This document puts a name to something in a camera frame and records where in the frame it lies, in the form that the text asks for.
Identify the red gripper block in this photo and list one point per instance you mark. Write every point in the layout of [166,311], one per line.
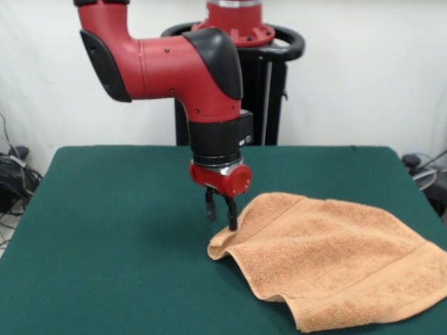
[223,181]

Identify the dark green table cloth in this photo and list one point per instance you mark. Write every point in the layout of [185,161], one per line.
[87,261]

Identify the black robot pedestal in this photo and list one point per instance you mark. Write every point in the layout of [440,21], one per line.
[272,87]

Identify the orange-brown terry towel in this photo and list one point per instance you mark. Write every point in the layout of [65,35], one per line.
[331,261]

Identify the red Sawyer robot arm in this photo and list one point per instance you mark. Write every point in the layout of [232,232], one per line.
[167,66]

